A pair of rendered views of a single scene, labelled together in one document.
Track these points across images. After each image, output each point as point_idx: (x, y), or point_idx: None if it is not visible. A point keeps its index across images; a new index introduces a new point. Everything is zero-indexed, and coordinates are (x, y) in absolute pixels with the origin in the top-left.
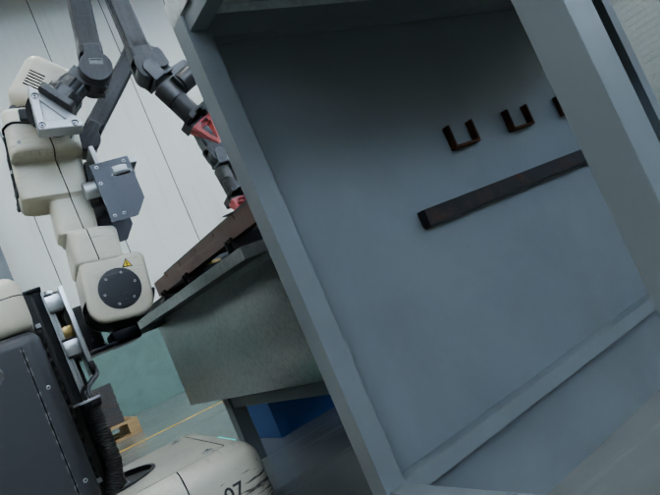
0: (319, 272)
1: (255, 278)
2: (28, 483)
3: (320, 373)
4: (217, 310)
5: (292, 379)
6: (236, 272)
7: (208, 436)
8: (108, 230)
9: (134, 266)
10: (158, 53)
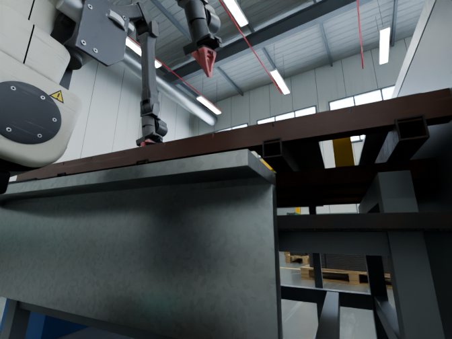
0: None
1: (165, 201)
2: None
3: (200, 333)
4: (84, 214)
5: (144, 321)
6: (131, 190)
7: None
8: (62, 49)
9: (64, 105)
10: (155, 26)
